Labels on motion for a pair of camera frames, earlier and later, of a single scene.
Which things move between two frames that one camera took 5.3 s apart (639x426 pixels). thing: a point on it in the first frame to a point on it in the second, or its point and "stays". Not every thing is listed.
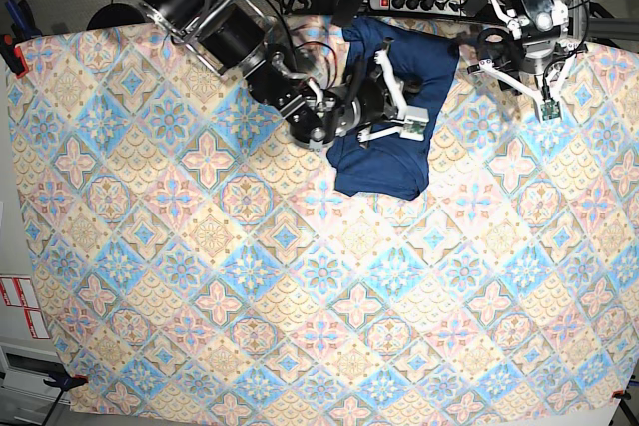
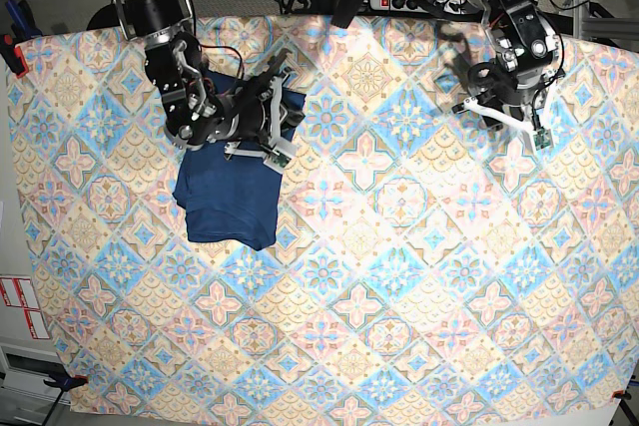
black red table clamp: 23,28 stays
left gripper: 368,99 to 242,113
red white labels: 19,291 stays
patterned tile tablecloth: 195,255 stays
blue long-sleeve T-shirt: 385,164 to 234,200
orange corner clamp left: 64,381 stays
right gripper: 513,59 to 507,90
